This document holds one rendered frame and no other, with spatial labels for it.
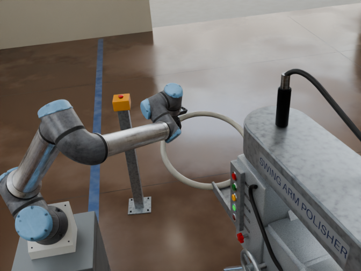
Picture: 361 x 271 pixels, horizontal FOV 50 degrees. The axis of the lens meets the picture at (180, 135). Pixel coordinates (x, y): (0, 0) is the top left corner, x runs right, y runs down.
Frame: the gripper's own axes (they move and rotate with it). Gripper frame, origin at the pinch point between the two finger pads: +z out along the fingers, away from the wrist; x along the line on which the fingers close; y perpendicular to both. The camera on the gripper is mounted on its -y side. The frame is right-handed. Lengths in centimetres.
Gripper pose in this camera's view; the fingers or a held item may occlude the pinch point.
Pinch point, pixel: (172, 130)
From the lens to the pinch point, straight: 216.0
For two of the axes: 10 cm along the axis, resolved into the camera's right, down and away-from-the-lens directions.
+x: 7.6, 5.6, -3.3
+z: -0.7, 5.8, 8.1
